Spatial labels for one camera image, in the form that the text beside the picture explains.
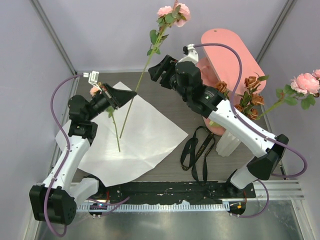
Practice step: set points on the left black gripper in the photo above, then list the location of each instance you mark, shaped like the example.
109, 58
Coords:
116, 98

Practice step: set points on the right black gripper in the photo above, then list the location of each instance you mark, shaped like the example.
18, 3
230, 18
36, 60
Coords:
155, 72

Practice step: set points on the brown rose flower stem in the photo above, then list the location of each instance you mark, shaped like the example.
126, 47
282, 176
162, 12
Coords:
250, 98

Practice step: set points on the pink rose flower stem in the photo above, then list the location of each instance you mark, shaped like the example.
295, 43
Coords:
303, 90

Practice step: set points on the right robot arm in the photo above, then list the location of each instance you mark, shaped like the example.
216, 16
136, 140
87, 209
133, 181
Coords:
185, 79

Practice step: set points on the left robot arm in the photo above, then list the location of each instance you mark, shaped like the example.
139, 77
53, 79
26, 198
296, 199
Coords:
56, 199

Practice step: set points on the pink rose bouquet flowers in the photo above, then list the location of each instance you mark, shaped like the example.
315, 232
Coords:
110, 110

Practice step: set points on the white ribbed vase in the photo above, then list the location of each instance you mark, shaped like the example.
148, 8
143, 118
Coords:
227, 144

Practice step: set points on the pink three-tier shelf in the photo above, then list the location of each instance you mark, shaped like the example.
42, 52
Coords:
220, 67

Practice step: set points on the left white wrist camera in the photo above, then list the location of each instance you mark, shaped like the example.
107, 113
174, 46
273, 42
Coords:
92, 78

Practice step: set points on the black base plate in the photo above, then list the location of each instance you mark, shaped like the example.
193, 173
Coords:
175, 192

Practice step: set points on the white slotted cable duct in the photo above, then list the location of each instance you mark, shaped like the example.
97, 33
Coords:
182, 207

